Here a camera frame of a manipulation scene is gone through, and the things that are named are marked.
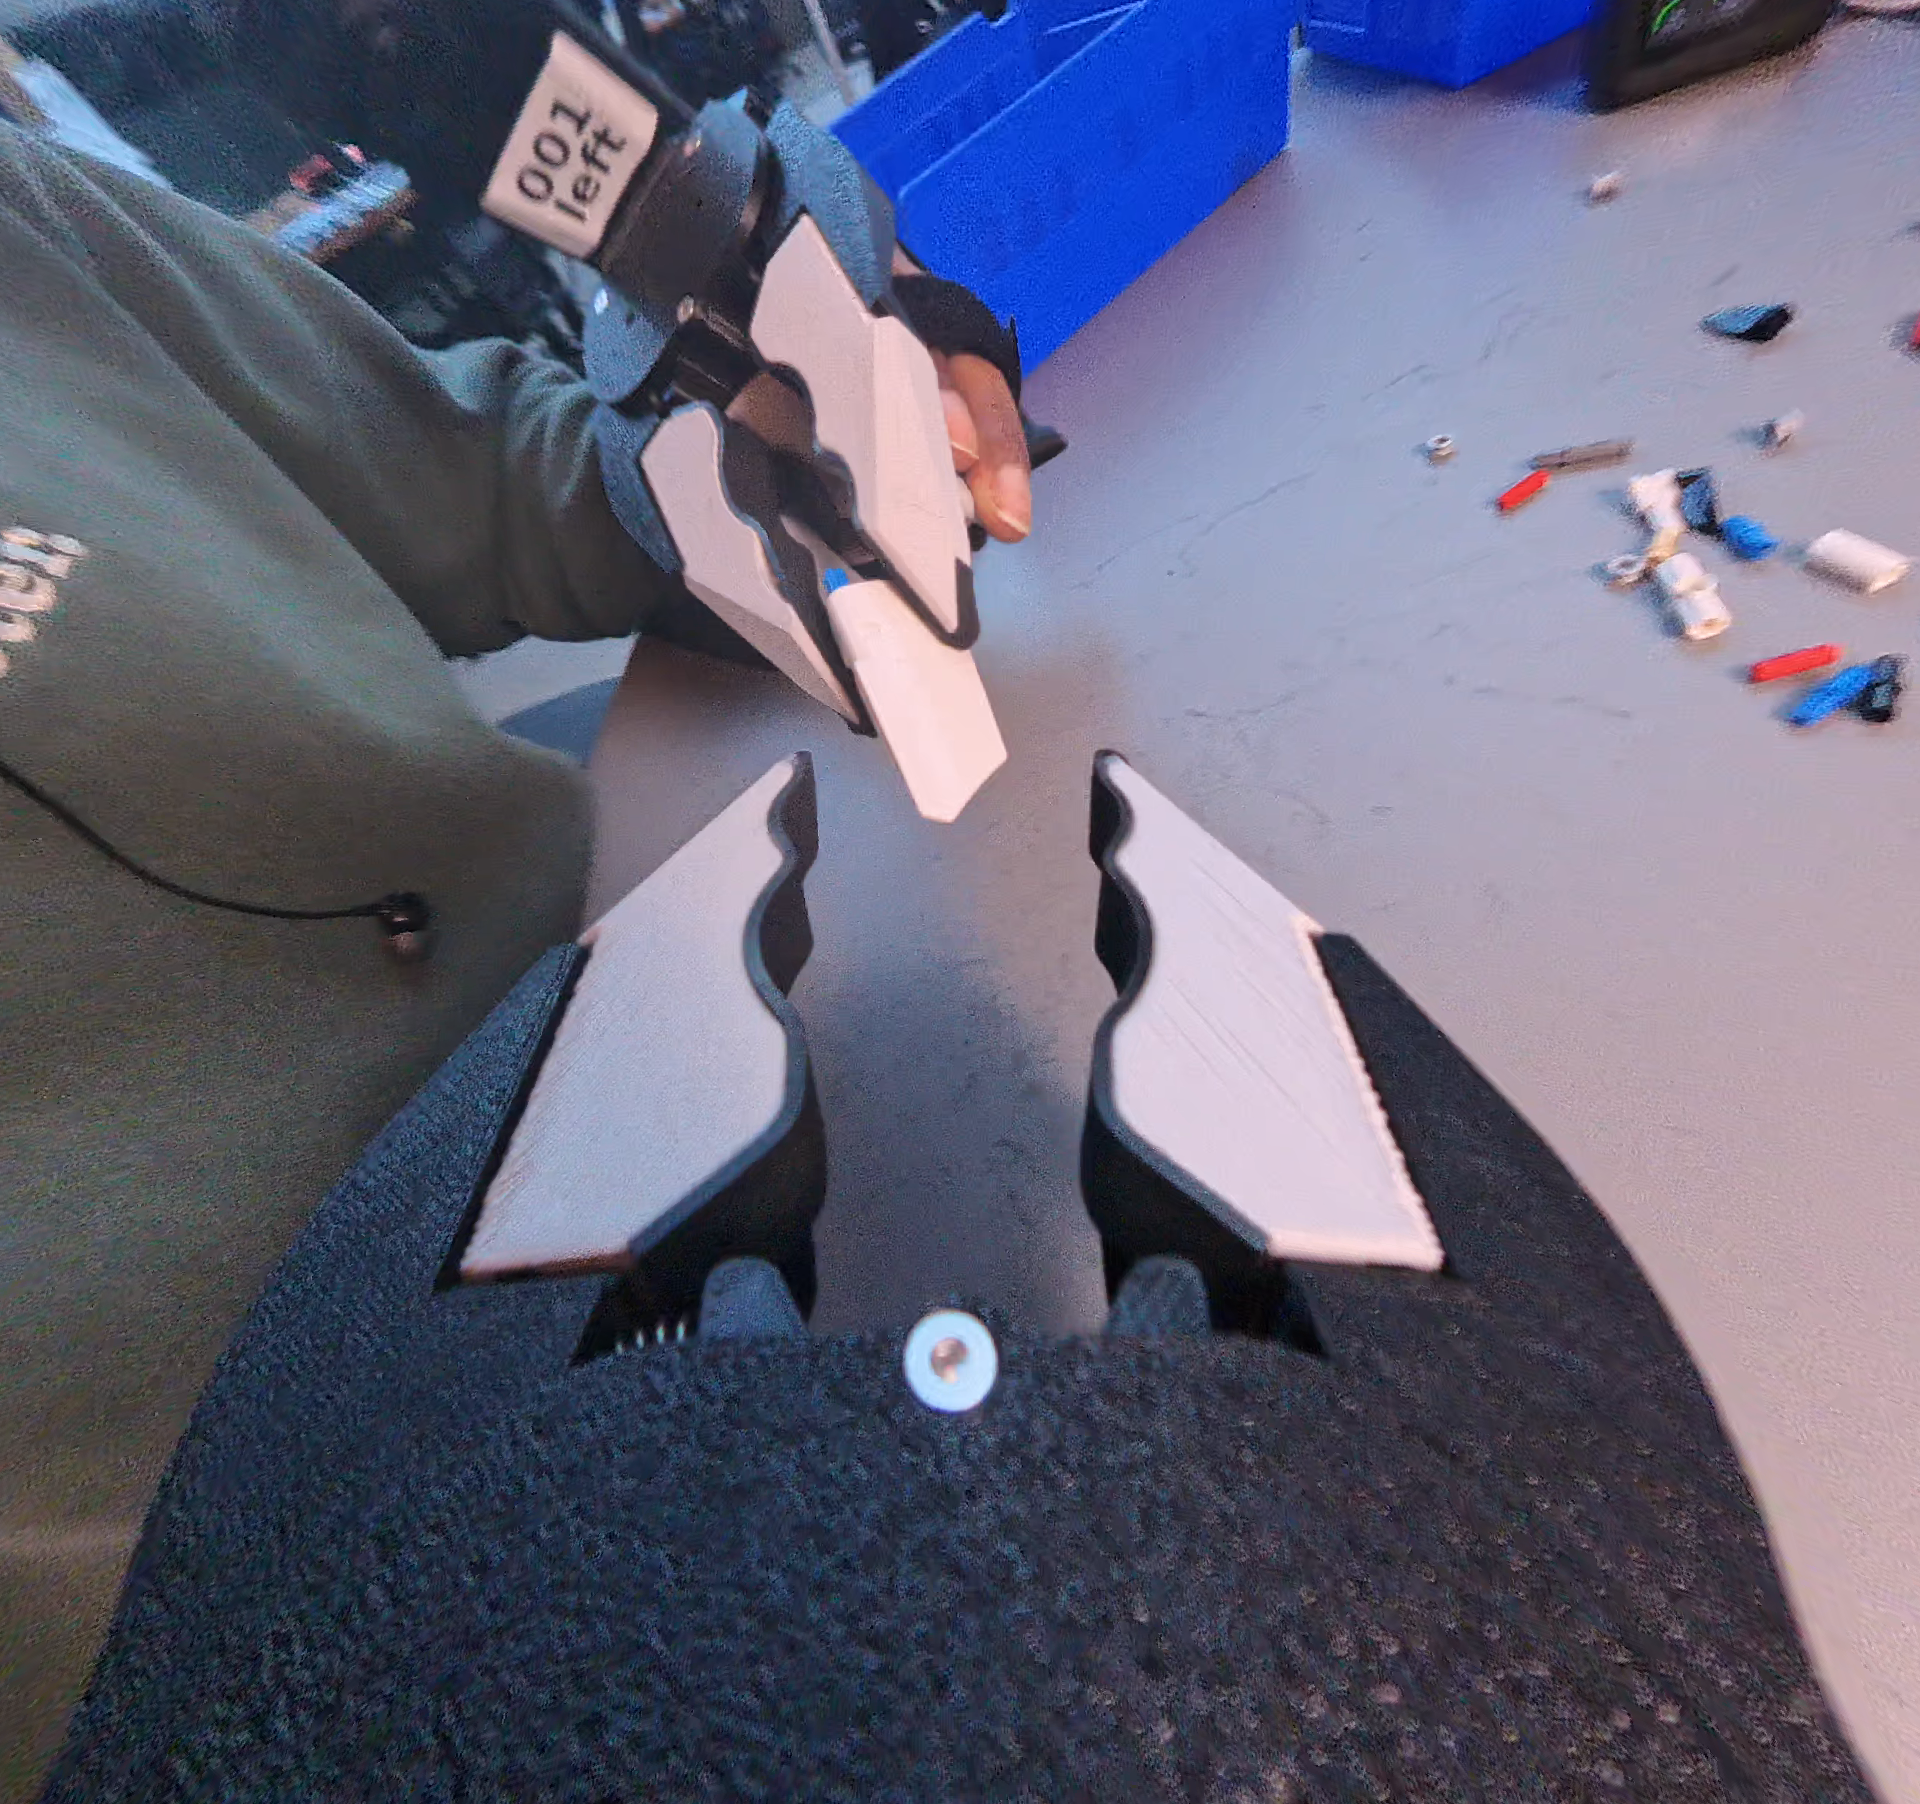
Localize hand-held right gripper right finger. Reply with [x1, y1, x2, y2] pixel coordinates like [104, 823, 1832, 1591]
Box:
[1082, 749, 1449, 1272]

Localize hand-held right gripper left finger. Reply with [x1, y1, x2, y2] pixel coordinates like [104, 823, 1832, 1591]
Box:
[455, 750, 828, 1285]

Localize long blue plastic bin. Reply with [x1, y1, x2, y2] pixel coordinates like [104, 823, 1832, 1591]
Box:
[828, 0, 1299, 373]

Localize white lego panel piece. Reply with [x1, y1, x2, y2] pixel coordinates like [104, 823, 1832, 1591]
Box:
[817, 577, 1009, 826]

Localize scattered small lego pieces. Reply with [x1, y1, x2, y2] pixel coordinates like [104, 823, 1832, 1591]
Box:
[1417, 166, 1920, 730]

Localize person's left hand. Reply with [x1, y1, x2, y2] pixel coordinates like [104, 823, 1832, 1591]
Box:
[936, 351, 1036, 549]

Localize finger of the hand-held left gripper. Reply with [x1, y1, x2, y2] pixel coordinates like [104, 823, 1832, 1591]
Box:
[642, 404, 875, 733]
[735, 215, 980, 649]

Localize person's left forearm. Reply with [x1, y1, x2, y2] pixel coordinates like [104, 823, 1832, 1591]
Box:
[374, 326, 707, 664]

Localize black drawstring cord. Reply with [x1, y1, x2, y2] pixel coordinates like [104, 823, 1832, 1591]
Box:
[0, 758, 436, 958]

